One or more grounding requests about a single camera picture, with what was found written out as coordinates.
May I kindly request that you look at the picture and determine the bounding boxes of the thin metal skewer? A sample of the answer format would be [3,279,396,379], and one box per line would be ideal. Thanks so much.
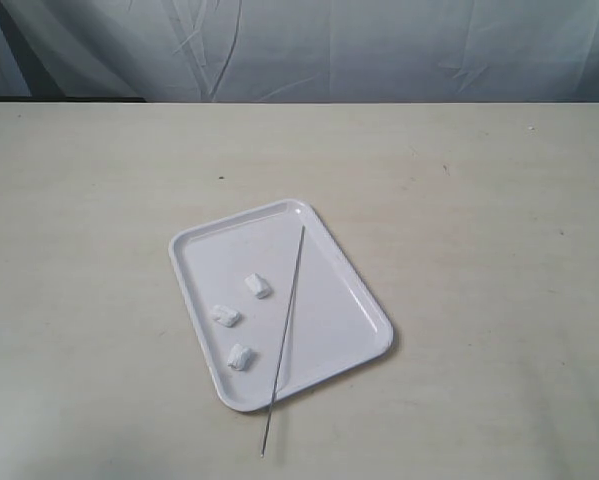
[259,226,306,459]

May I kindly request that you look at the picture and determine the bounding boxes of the white marshmallow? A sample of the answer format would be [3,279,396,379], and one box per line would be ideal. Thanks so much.
[210,305,242,328]
[244,273,272,299]
[227,343,255,371]

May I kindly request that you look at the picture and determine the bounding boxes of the white plastic tray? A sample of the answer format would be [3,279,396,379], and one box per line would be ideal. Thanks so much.
[169,199,393,412]

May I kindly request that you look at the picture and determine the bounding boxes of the grey wrinkled backdrop cloth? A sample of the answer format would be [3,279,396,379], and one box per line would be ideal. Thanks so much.
[0,1,599,103]

